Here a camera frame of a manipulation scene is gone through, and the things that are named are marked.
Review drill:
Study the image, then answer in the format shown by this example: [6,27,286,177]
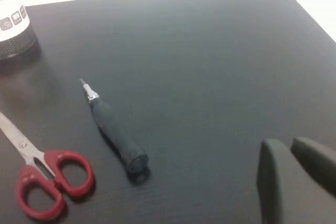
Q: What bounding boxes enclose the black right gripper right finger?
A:
[290,136,336,199]

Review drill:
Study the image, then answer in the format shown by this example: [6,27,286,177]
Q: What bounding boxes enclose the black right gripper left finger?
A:
[256,137,336,224]

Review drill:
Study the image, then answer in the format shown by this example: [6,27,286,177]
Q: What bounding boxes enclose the black precision screwdriver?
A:
[79,78,150,174]

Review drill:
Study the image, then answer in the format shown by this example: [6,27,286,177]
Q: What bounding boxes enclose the red-handled scissors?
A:
[0,111,95,221]

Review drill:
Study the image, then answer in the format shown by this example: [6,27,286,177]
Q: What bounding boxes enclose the black mesh pen holder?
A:
[0,0,38,60]

